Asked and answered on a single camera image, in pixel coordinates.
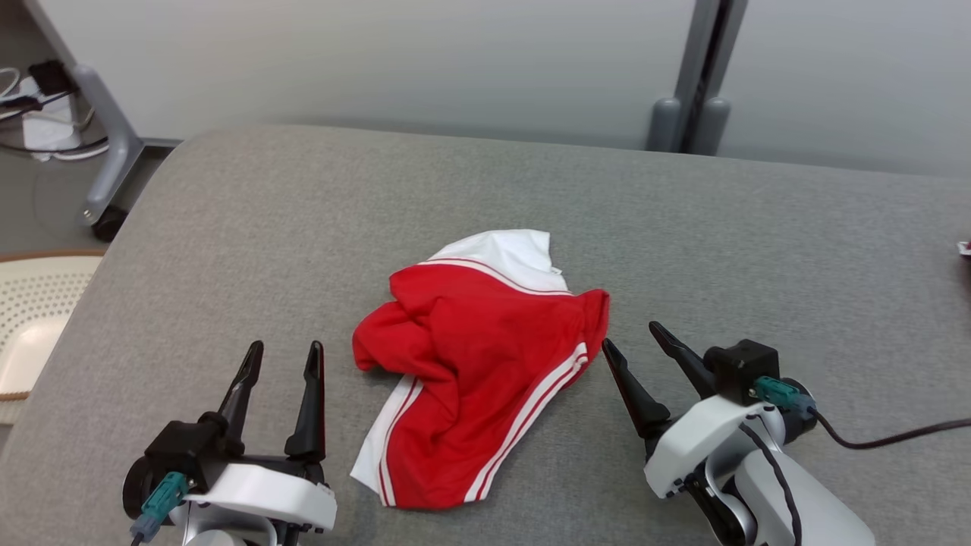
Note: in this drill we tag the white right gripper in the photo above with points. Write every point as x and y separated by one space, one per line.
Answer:
698 440

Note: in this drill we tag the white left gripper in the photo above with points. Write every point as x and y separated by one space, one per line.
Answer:
265 489

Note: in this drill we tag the red white striped garment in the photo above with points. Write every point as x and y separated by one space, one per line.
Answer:
485 341

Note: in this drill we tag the cream perforated laundry basket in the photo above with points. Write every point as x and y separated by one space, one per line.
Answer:
38 341

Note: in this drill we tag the grey table leg with caster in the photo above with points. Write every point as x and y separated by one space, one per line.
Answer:
114 152

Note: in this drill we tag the white power strip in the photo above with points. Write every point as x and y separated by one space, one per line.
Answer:
49 129

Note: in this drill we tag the black power adapter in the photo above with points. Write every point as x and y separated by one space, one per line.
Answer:
49 76

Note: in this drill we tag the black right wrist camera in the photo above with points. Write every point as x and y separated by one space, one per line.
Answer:
740 368

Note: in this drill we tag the teal right camera connector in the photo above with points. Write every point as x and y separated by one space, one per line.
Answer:
777 393

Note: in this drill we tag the teal camera connector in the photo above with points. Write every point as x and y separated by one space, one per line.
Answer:
777 393
163 497

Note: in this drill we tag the teal left camera connector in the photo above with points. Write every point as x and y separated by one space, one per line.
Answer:
163 497

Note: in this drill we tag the grey partition post with foot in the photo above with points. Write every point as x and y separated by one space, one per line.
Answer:
666 125
709 129

